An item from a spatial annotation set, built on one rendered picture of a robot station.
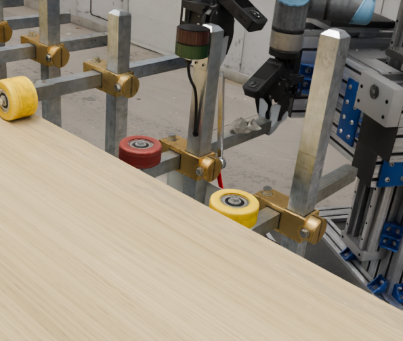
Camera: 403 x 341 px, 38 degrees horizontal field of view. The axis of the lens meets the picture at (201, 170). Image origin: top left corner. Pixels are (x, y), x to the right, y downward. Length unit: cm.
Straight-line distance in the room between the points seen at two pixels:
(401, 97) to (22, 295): 92
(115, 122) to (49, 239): 54
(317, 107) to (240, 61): 348
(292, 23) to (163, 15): 363
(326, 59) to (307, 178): 21
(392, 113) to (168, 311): 81
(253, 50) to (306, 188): 337
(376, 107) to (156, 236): 71
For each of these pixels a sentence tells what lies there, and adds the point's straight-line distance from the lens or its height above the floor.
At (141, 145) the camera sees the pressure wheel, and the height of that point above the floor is 91.
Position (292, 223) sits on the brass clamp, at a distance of 104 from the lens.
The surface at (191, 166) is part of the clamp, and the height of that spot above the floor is 85.
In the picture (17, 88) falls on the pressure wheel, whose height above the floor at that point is 97.
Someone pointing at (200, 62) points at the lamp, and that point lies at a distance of 109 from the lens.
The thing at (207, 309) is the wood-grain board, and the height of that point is 90.
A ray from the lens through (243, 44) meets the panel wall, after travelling 440.
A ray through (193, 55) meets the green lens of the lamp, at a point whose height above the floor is 109.
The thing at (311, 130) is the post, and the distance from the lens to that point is 97.
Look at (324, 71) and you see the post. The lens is 94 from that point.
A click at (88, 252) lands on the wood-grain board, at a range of 80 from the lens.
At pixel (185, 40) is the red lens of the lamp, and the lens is 103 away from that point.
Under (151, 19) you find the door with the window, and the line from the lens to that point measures 504.
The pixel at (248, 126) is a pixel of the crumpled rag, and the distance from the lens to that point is 133.
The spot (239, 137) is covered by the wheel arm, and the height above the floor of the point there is 85.
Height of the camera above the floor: 136
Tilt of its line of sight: 27 degrees down
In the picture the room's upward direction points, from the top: 6 degrees clockwise
